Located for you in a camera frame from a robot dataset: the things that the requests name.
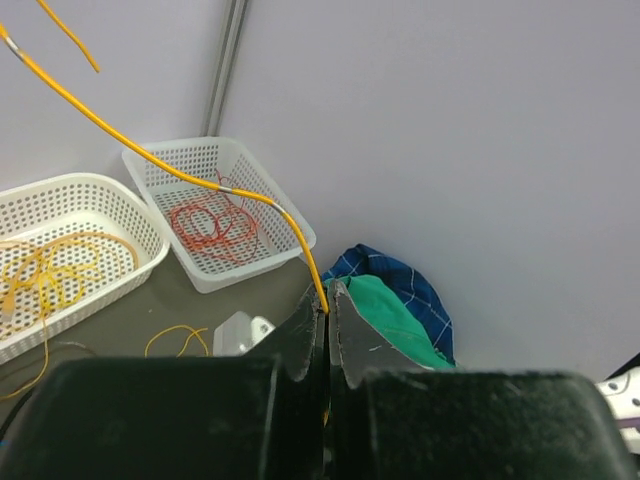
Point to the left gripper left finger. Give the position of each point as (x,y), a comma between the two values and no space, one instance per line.
(255,416)

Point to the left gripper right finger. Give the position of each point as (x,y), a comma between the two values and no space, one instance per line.
(392,419)

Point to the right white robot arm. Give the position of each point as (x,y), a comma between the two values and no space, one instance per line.
(621,391)

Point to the green jersey shirt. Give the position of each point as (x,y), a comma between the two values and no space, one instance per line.
(388,315)

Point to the blue plaid cloth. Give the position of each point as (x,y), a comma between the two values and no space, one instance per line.
(408,284)

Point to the right white mesh basket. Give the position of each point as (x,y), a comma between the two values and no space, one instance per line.
(219,239)

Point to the middle white perforated basket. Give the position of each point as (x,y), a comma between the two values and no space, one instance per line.
(70,246)

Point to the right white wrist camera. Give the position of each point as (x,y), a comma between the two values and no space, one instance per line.
(239,334)

